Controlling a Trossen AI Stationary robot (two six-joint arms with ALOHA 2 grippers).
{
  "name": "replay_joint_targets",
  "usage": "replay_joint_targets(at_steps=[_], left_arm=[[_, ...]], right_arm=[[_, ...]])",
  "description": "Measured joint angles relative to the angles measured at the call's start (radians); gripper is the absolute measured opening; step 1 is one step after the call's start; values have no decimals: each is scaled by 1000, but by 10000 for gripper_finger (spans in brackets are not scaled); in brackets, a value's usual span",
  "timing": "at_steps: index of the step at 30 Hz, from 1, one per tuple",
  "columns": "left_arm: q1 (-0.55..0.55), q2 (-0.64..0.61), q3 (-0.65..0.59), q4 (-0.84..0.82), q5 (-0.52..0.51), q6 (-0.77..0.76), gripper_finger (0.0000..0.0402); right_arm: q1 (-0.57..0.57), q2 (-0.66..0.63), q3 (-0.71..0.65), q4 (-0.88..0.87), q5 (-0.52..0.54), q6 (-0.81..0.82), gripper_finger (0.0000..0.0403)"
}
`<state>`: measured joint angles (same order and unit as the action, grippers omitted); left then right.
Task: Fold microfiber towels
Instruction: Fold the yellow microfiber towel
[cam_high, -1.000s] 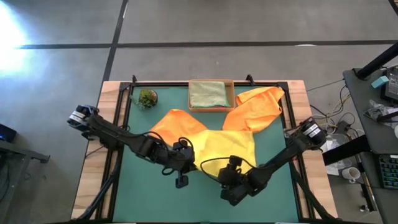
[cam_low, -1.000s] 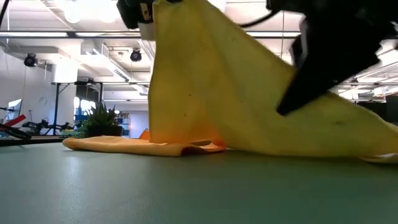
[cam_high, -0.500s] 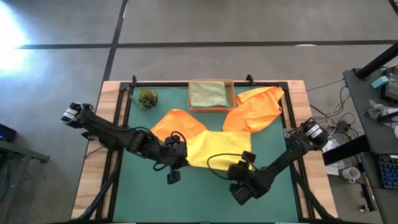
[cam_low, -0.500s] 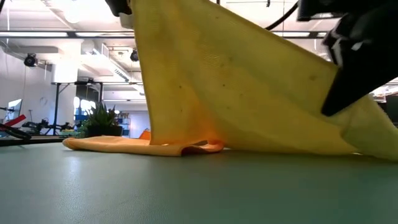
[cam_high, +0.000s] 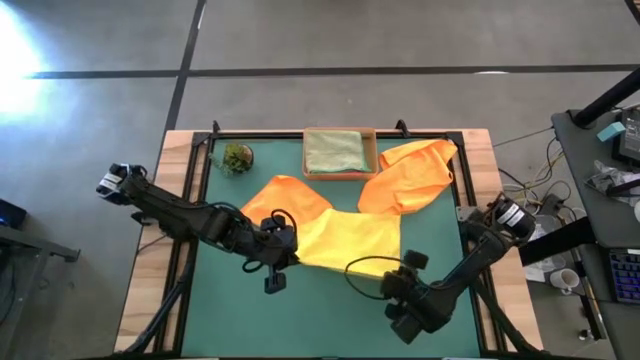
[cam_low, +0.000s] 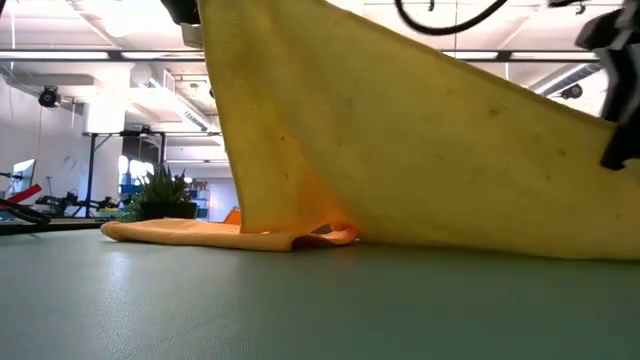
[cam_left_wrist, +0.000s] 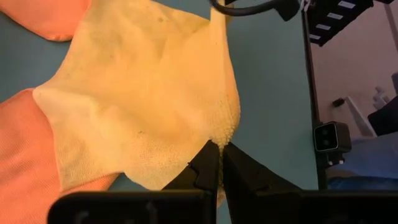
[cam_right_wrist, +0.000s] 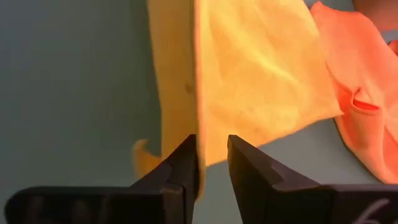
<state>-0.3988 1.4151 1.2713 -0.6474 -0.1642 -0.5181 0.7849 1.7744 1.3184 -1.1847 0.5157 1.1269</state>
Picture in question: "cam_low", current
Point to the black hanging camera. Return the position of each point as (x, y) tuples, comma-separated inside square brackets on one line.
[(48, 96), (571, 91)]

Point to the black background robot arm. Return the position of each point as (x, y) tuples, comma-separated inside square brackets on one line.
[(65, 201)]

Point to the black overhead light beam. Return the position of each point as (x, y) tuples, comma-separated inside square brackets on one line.
[(115, 55)]

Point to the yellow microfiber towel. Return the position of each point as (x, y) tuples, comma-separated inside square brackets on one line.
[(400, 150)]

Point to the teal table mat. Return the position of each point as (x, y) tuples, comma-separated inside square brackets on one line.
[(250, 310)]

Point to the small potted plant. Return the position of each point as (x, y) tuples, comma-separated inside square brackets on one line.
[(162, 197)]

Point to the orange towel with white label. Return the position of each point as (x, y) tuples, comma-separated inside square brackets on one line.
[(200, 235)]

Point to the lit computer monitor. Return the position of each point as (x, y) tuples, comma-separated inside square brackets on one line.
[(23, 176)]

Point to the black metal stand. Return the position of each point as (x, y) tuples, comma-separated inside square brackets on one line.
[(90, 175)]

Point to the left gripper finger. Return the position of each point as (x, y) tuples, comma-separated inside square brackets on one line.
[(192, 36)]

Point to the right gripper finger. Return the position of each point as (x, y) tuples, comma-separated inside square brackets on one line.
[(625, 100)]

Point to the blue storage shelf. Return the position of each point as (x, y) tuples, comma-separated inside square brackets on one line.
[(201, 200)]

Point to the black table frame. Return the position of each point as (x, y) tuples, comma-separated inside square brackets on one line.
[(50, 226)]

